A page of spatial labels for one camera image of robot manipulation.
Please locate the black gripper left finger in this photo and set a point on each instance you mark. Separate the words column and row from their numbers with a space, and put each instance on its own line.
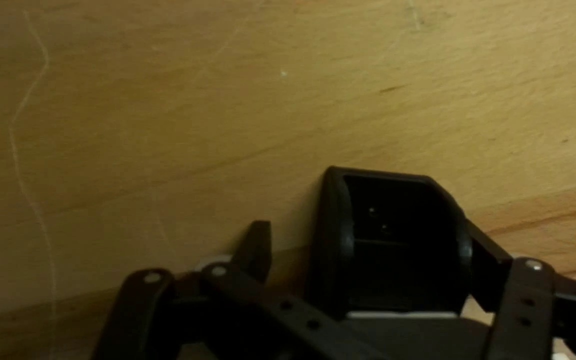
column 226, row 309

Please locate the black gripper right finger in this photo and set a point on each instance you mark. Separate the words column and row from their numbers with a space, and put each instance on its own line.
column 536, row 306

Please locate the black irregular plastic part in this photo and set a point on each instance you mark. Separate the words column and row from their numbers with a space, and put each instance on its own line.
column 396, row 243

